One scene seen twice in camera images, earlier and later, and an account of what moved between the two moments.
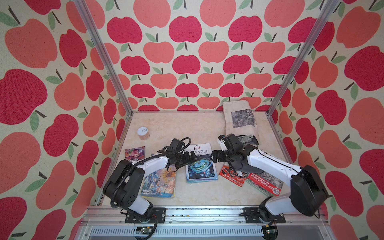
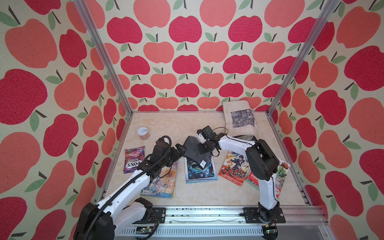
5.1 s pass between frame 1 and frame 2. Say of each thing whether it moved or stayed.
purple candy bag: stayed
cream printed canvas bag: stayed
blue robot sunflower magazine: stayed
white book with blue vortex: stayed
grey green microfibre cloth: moved
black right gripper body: moved
